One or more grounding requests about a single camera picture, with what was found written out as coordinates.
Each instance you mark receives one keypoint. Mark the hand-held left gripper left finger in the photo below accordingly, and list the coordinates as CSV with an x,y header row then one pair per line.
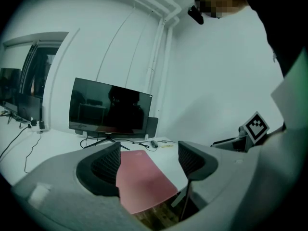
x,y
101,172

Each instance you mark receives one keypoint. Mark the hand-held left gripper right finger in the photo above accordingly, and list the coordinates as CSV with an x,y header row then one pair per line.
x,y
197,162

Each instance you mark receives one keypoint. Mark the black plug adapter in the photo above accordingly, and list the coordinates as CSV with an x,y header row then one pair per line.
x,y
42,124
34,123

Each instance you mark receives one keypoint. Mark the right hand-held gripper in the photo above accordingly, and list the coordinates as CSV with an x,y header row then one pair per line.
x,y
256,127

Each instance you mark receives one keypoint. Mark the yellow sticker strip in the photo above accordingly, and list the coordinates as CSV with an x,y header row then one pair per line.
x,y
167,146

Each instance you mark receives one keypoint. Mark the black head-worn camera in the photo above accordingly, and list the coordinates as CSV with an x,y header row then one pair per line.
x,y
196,14

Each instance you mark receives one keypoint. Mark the black computer monitor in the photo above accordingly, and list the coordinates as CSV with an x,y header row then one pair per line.
x,y
108,107
9,85
29,108

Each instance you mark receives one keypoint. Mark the white power strip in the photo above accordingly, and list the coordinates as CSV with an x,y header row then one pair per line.
x,y
36,129

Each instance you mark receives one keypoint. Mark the white wall pipe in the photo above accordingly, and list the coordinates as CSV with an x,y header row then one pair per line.
x,y
156,56

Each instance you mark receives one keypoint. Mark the dark interior window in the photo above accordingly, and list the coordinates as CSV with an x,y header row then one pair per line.
x,y
39,68

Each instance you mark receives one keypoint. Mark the red desk mat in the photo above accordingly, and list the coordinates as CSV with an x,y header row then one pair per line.
x,y
144,179

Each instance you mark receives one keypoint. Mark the black power adapter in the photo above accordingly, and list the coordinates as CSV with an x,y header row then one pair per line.
x,y
154,144

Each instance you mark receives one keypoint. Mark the person's face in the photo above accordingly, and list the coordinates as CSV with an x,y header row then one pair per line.
x,y
221,1

